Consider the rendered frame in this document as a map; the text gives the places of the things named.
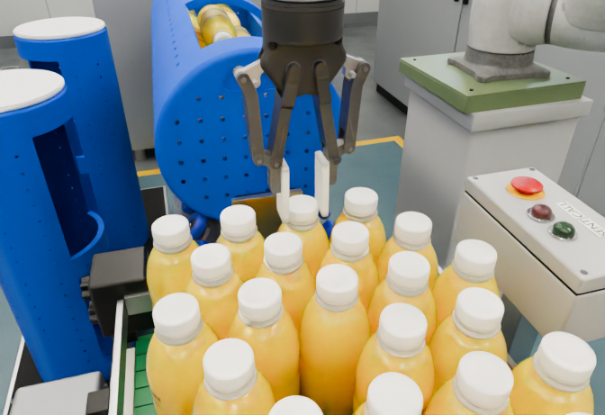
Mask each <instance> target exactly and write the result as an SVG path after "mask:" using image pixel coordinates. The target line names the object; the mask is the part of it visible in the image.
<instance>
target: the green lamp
mask: <svg viewBox="0 0 605 415"><path fill-rule="evenodd" d="M552 231H553V232H554V233H555V234H556V235H558V236H560V237H563V238H572V237H574V235H575V227H574V226H573V225H572V224H571V223H570V222H567V221H558V222H556V223H555V224H554V225H553V228H552Z"/></svg>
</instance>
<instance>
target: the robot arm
mask: <svg viewBox="0 0 605 415"><path fill-rule="evenodd" d="M344 11H345V0H261V15H262V39H263V43H262V48H261V51H260V52H259V54H258V58H257V61H255V62H253V63H251V64H249V65H247V66H245V67H242V66H236V67H235V68H234V69H233V75H234V76H235V78H236V80H237V82H238V84H239V87H240V88H241V92H242V99H243V106H244V113H245V121H246V128H247V135H248V149H249V153H250V156H251V157H252V160H253V162H254V164H255V165H256V166H258V167H260V166H262V165H263V166H267V184H268V186H269V188H270V190H271V192H272V194H276V207H277V211H278V213H279V215H280V218H281V220H282V222H283V223H288V222H289V166H287V164H286V162H285V160H284V150H285V144H286V140H287V134H288V130H289V124H290V120H291V114H292V109H293V108H294V104H295V99H296V97H299V96H301V95H311V96H312V100H313V104H314V110H315V114H316V120H317V125H318V130H319V135H320V140H321V149H322V151H323V153H322V152H321V151H320V150H319V151H316V152H315V199H316V200H317V202H318V204H319V211H320V213H321V216H323V217H326V216H328V215H329V185H334V184H336V182H337V169H338V164H339V163H340V162H341V157H340V156H342V155H344V154H346V153H347V154H351V153H353V152H354V151H355V148H356V141H357V127H358V119H359V112H360V104H361V97H362V90H363V85H364V83H365V81H366V78H367V76H368V74H369V72H370V69H371V66H370V65H369V64H368V63H367V62H366V61H364V60H363V59H361V58H360V57H359V56H355V57H352V56H349V55H347V53H346V50H345V48H344V46H343V42H342V39H343V31H344ZM543 44H549V45H555V46H559V47H563V48H568V49H573V50H585V51H594V52H605V0H473V3H472V9H471V13H470V20H469V28H468V41H467V46H466V50H465V55H457V56H450V57H448V59H447V63H448V64H450V65H453V66H455V67H457V68H459V69H461V70H463V71H464V72H465V73H467V74H468V75H470V76H472V77H474V79H475V80H476V81H477V82H480V83H491V82H494V81H504V80H516V79H528V78H549V77H550V74H551V71H550V70H549V69H547V68H543V67H540V66H539V65H537V64H536V63H534V61H533V60H534V54H535V48H536V45H543ZM342 66H343V69H342V74H343V75H344V79H343V85H342V94H341V103H340V112H339V129H338V138H337V137H336V131H335V125H334V120H333V113H332V108H331V101H332V99H331V93H330V83H331V82H332V80H333V79H334V77H335V76H336V75H337V74H338V72H339V71H340V69H341V68H342ZM263 72H265V73H266V75H267V76H268V77H269V78H270V79H271V81H272V82H273V83H274V84H275V103H274V109H273V114H272V120H271V126H270V132H269V137H268V143H267V149H264V143H263V134H262V126H261V117H260V109H259V101H258V95H257V90H256V88H258V87H259V86H260V83H261V81H260V76H261V74H262V73H263Z"/></svg>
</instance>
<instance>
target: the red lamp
mask: <svg viewBox="0 0 605 415"><path fill-rule="evenodd" d="M530 212H531V214H532V215H534V216H535V217H537V218H539V219H550V218H551V217H552V214H553V211H552V209H551V208H550V207H549V206H548V205H546V204H542V203H538V204H535V205H533V206H532V208H531V210H530Z"/></svg>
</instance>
